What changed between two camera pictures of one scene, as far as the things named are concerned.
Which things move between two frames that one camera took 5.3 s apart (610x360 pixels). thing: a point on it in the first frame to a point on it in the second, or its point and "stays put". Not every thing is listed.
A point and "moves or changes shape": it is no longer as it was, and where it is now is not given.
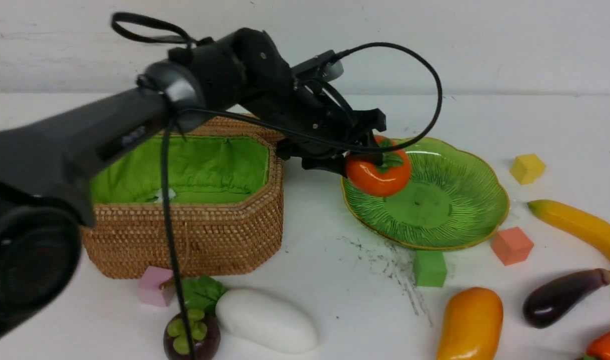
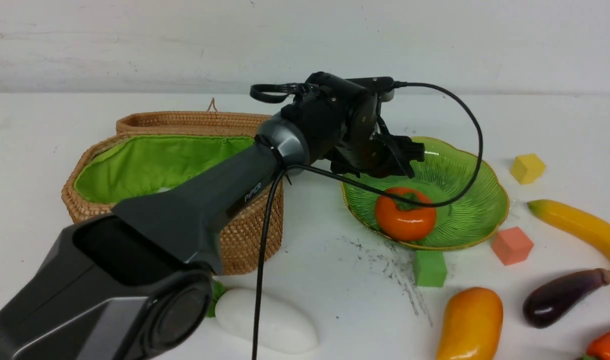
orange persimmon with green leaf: [380, 180] moves or changes shape
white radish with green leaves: [257, 318] stays put
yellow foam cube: [526, 168] stays put
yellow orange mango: [472, 325] stays put
